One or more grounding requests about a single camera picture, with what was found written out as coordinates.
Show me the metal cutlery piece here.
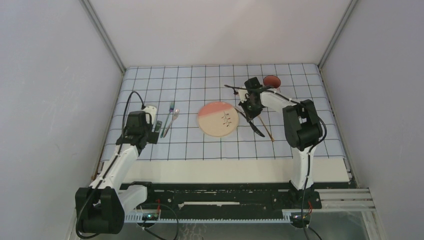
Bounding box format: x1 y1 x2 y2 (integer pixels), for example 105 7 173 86
234 106 265 138

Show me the pink patterned mug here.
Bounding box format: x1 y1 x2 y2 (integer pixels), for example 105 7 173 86
263 75 281 92

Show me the metal spoon wooden handle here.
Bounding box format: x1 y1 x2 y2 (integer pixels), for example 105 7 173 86
258 115 275 142

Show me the white checked tablecloth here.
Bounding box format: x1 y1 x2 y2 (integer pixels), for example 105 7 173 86
101 63 346 161

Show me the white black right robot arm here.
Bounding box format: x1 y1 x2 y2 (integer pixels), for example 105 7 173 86
237 77 326 208

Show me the iridescent rainbow fork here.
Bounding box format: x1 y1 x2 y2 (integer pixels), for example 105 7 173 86
160 101 175 138

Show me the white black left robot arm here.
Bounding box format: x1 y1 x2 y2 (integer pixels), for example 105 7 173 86
75 105 159 235

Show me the silver metal fork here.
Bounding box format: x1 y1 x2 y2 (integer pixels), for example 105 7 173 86
161 109 180 138

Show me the cream pink branch plate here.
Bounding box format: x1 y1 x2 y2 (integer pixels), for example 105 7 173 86
197 101 239 138

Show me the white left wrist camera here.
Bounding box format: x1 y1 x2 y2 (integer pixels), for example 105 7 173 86
143 105 157 125

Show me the white slotted cable duct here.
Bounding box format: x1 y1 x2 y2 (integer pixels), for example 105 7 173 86
124 211 293 224

